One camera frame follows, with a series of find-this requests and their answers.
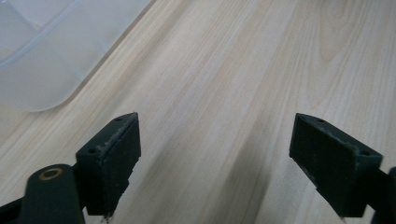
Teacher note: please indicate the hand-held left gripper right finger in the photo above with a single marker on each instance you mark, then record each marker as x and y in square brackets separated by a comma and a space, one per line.
[333, 165]

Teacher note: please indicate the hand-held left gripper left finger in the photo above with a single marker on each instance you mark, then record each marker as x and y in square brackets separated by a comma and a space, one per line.
[112, 165]

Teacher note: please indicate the translucent white plastic box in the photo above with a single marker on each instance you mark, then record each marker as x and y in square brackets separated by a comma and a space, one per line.
[46, 53]

